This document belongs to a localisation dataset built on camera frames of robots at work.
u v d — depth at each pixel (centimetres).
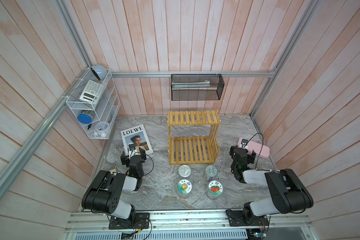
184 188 76
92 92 76
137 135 104
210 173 82
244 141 78
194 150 98
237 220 73
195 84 88
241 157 69
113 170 90
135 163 70
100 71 83
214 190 75
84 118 77
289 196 44
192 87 88
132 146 76
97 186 46
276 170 50
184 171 84
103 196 44
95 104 73
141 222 72
